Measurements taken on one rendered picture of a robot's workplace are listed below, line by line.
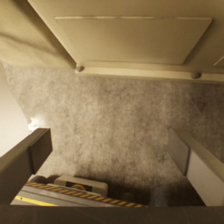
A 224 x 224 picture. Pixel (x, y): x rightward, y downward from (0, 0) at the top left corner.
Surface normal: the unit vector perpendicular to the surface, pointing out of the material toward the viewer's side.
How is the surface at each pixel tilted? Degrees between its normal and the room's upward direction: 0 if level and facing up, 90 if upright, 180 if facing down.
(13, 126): 0
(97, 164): 0
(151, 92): 0
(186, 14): 90
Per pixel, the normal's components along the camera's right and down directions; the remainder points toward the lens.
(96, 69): -0.13, -0.14
